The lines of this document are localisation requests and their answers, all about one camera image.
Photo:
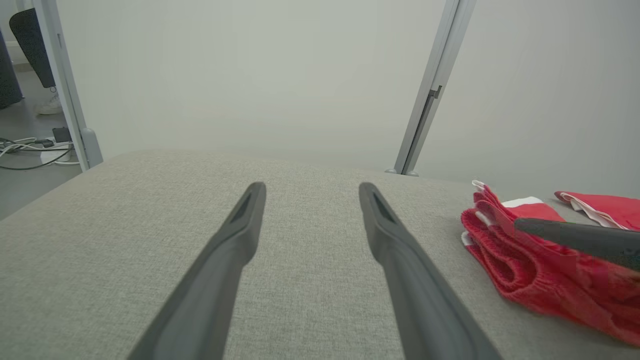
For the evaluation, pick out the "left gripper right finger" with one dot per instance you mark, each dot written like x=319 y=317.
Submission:
x=425 y=310

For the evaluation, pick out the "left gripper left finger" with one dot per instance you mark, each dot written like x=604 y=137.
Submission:
x=200 y=310

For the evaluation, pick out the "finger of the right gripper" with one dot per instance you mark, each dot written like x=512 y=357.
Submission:
x=590 y=240

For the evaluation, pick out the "red Bulls basketball jersey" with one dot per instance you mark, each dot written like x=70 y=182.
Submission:
x=615 y=207

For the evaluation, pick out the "red shorts with white trim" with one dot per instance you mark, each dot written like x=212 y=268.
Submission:
x=530 y=280

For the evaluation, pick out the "grey fabric upholstered bench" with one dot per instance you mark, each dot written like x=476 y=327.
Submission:
x=310 y=300

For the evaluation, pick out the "white power strip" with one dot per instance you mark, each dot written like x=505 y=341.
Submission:
x=52 y=156

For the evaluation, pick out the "black power adapter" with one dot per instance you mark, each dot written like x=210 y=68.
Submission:
x=62 y=135

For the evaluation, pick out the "white sneaker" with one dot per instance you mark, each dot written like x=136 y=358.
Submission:
x=50 y=106

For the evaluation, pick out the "dark fabric object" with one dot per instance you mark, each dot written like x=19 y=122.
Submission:
x=9 y=75

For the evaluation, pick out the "grey partition post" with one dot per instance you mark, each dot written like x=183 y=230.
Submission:
x=435 y=80

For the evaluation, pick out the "light grey partition frame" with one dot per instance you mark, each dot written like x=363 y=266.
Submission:
x=60 y=75

